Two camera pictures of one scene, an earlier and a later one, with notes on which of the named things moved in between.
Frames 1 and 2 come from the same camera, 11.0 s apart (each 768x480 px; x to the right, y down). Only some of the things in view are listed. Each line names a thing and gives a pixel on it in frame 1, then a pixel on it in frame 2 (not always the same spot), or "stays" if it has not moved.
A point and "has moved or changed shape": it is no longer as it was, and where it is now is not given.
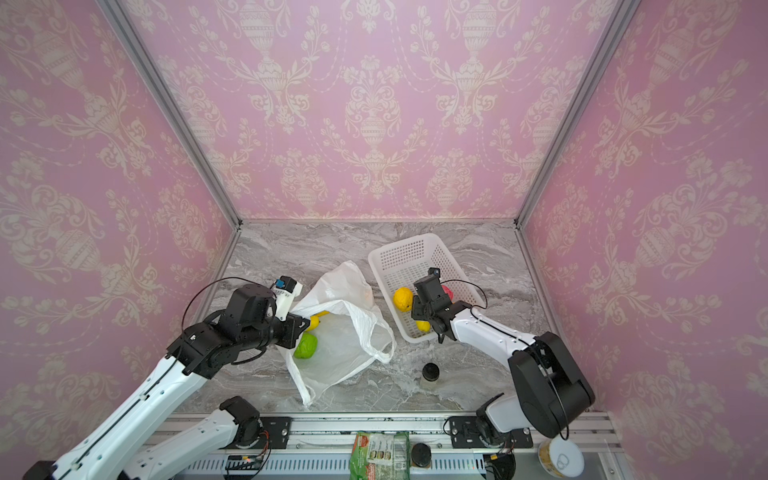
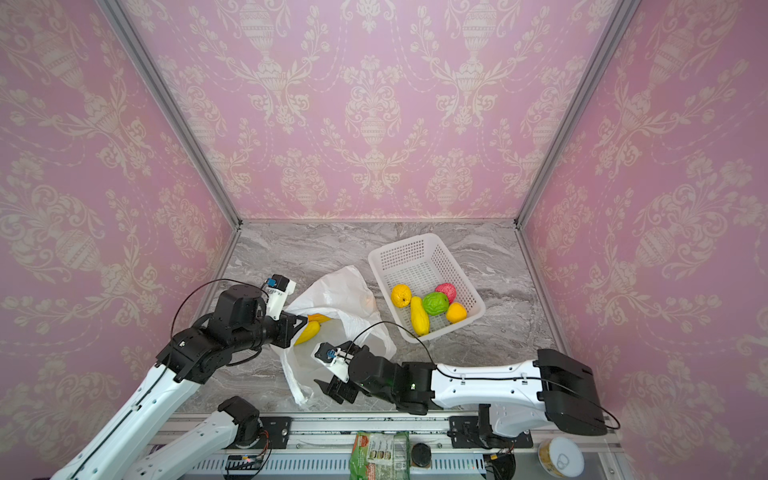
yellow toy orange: (403, 299) stays
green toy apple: (307, 346) has moved or changed shape
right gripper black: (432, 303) → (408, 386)
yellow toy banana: (422, 325) stays
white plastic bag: (350, 335) stays
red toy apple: (448, 292) stays
